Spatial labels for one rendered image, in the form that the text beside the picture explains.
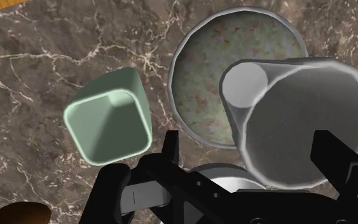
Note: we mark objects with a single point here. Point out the green square cup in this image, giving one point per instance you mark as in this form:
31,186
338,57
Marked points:
104,127

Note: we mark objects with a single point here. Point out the brown round object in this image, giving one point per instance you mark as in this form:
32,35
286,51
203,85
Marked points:
17,214

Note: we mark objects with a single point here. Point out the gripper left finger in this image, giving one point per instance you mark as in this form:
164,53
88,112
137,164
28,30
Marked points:
178,178

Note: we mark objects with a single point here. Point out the grey tall cup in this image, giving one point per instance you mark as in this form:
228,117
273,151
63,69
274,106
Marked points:
302,124

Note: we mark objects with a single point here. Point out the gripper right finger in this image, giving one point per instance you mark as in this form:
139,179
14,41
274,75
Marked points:
333,155

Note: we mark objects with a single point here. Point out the grey speckled bowl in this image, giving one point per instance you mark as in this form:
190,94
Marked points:
203,77

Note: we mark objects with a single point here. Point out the white round dish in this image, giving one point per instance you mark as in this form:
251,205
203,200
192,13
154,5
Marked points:
228,181

